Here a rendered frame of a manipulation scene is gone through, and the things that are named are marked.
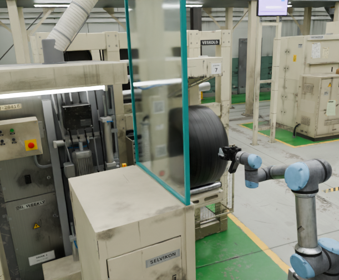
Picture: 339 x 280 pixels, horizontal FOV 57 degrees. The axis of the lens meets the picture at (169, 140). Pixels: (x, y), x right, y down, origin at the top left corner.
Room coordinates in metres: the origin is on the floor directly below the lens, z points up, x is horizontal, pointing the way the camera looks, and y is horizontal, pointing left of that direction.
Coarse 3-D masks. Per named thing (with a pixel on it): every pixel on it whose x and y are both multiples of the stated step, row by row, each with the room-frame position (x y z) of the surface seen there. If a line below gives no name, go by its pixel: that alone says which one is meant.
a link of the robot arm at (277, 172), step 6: (324, 162) 1.31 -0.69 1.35; (264, 168) 1.67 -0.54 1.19; (270, 168) 1.64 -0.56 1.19; (276, 168) 1.60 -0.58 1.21; (282, 168) 1.55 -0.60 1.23; (330, 168) 1.30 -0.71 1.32; (270, 174) 1.62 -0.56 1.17; (276, 174) 1.58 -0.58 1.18; (282, 174) 1.54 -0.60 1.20; (330, 174) 1.29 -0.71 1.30
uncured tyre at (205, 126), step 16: (192, 112) 2.05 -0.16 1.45; (208, 112) 2.08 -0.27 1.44; (192, 128) 1.93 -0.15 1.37; (208, 128) 1.96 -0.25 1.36; (224, 128) 2.03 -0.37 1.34; (192, 144) 1.89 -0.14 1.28; (208, 144) 1.90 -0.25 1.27; (224, 144) 1.95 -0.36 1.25; (192, 160) 1.88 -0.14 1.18; (208, 160) 1.88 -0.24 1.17; (224, 160) 1.94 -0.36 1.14; (192, 176) 1.90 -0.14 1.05; (208, 176) 1.92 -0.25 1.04
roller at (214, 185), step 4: (208, 184) 2.05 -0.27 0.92; (212, 184) 2.06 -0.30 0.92; (216, 184) 2.07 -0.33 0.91; (220, 184) 2.08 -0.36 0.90; (192, 188) 2.00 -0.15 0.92; (196, 188) 2.00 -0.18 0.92; (200, 188) 2.01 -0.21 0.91; (204, 188) 2.02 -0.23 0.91; (208, 188) 2.03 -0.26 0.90; (212, 188) 2.05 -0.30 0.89; (192, 192) 1.98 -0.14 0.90; (196, 192) 1.99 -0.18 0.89
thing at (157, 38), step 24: (144, 0) 1.40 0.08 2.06; (168, 0) 1.20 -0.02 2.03; (144, 24) 1.41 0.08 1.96; (168, 24) 1.21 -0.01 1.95; (144, 48) 1.42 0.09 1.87; (168, 48) 1.22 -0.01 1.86; (144, 72) 1.44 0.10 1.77; (168, 72) 1.22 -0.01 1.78; (144, 96) 1.45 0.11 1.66; (168, 96) 1.23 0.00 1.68; (144, 120) 1.47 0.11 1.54; (168, 120) 1.24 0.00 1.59; (144, 144) 1.49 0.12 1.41; (168, 144) 1.25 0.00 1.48; (144, 168) 1.50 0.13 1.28; (168, 168) 1.26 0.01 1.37
